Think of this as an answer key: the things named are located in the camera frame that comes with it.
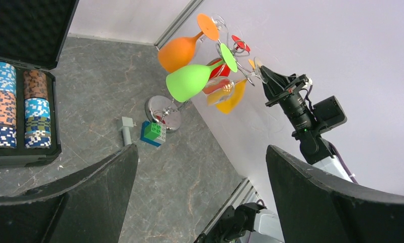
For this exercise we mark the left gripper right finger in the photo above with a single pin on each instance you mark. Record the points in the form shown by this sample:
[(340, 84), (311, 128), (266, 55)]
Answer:
[(316, 206)]

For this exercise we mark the yellow wine glass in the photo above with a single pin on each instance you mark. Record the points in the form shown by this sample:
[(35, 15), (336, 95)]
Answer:
[(227, 106)]

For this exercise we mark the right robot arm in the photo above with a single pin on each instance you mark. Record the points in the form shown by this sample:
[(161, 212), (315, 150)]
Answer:
[(309, 120)]

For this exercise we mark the chrome wine glass rack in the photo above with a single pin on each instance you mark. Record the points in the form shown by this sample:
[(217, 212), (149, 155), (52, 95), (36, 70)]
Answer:
[(166, 110)]

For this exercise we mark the green blue toy bricks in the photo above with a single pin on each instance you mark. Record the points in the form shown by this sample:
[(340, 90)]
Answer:
[(153, 133)]

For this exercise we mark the red wine glass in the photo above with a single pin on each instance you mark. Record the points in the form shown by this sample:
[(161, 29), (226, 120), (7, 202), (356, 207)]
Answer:
[(240, 49)]

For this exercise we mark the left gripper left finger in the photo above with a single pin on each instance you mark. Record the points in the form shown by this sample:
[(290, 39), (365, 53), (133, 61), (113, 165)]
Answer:
[(87, 206)]

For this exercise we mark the orange wine glass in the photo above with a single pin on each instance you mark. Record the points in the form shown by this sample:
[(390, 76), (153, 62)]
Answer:
[(178, 52)]

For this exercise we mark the grey plastic bar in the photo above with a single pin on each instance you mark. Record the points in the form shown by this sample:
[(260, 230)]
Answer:
[(124, 125)]

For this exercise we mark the green wine glass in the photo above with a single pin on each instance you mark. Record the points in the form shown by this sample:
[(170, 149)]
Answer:
[(189, 80)]

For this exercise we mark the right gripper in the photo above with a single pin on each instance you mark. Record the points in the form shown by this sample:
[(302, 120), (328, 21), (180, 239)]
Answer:
[(277, 86)]

